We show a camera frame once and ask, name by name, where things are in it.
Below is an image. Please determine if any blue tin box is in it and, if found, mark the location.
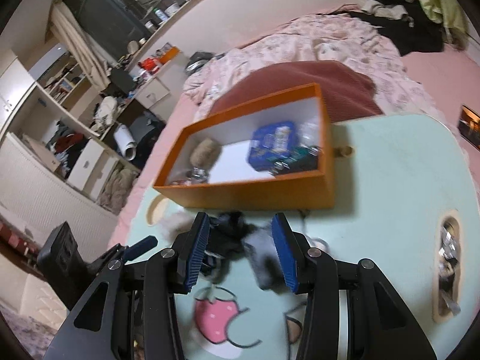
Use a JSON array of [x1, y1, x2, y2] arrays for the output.
[[247, 121, 299, 172]]

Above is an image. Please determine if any white bedside cabinet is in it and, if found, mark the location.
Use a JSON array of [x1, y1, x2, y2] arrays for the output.
[[135, 52, 189, 120]]

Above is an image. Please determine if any dark red pillow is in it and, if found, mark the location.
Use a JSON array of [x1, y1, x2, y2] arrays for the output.
[[207, 59, 383, 121]]

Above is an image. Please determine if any orange cardboard box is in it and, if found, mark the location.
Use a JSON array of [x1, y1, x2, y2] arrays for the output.
[[153, 84, 335, 211]]

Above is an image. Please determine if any light green hanging garment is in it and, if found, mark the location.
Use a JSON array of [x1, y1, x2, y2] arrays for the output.
[[418, 0, 468, 40]]

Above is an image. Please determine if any clear plastic bag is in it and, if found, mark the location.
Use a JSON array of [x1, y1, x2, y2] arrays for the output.
[[298, 118, 321, 149]]

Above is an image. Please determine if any black clothes pile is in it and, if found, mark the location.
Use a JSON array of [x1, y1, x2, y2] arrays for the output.
[[348, 0, 470, 57]]

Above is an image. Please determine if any beige curtain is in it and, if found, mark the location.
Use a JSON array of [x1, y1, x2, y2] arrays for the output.
[[49, 2, 111, 92]]

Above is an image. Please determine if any brown fur pompom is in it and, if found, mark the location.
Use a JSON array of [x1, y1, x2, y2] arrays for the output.
[[190, 138, 222, 170]]

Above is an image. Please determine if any small orange box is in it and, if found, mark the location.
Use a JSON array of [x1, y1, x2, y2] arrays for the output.
[[159, 46, 180, 65]]

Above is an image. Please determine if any pink floral duvet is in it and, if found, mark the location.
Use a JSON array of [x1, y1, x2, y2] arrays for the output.
[[181, 14, 434, 120]]

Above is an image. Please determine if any black satin lace cloth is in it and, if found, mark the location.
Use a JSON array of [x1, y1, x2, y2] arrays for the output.
[[154, 211, 317, 294]]

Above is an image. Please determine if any red container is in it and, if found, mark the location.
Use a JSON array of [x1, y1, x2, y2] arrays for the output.
[[137, 57, 160, 75]]

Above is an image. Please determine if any mint cartoon lap table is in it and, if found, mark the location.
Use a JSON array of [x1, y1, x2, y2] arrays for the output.
[[125, 114, 474, 360]]

